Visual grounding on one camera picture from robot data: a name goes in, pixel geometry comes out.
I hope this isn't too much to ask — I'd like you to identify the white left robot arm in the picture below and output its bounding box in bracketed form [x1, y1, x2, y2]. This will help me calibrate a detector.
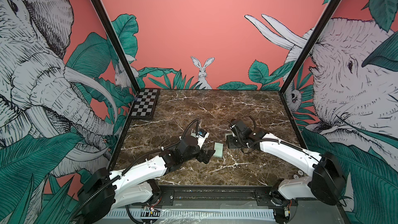
[71, 129, 215, 224]

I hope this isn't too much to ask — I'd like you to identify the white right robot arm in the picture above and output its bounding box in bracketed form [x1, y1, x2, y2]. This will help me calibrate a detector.
[229, 119, 347, 206]

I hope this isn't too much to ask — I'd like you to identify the mint green closed box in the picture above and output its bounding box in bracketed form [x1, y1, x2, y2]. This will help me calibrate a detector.
[213, 143, 223, 158]

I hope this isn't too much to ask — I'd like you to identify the black white checkerboard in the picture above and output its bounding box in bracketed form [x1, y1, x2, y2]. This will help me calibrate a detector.
[131, 88, 160, 120]

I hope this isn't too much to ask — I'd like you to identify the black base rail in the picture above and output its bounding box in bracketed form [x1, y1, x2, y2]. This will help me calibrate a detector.
[155, 185, 280, 206]

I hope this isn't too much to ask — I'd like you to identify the white slotted cable duct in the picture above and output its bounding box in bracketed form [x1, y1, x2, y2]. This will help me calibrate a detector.
[102, 208, 276, 222]

